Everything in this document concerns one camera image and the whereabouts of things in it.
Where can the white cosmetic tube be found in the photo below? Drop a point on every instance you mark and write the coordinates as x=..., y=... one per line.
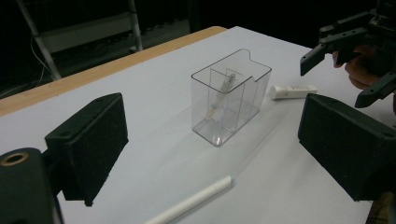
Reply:
x=292, y=91

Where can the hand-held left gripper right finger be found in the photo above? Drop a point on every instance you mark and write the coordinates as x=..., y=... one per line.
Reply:
x=348, y=146

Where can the grey metal stand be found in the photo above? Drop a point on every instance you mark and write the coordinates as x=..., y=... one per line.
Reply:
x=90, y=29

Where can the slim white pen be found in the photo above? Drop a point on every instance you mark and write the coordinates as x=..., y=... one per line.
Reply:
x=193, y=200

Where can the silver grey pen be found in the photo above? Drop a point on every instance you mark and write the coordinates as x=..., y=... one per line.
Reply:
x=222, y=90

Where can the clear plastic divided organizer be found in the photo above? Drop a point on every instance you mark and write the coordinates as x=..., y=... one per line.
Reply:
x=224, y=124

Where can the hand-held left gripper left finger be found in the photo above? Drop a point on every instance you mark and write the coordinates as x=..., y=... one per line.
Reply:
x=93, y=146

